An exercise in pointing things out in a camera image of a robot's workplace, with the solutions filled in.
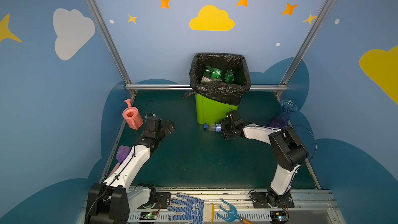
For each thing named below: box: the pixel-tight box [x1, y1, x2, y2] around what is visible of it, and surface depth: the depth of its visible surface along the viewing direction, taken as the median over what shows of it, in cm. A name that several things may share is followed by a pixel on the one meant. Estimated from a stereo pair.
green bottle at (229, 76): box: [224, 68, 235, 84], surface depth 94 cm
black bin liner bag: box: [182, 52, 251, 106], surface depth 83 cm
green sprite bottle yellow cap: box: [203, 65, 223, 79], surface depth 95 cm
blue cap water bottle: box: [203, 122, 222, 133], surface depth 100 cm
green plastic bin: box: [195, 93, 239, 125], surface depth 90 cm
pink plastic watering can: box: [122, 99, 144, 131], surface depth 95 cm
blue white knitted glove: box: [167, 192, 215, 224], surface depth 73 cm
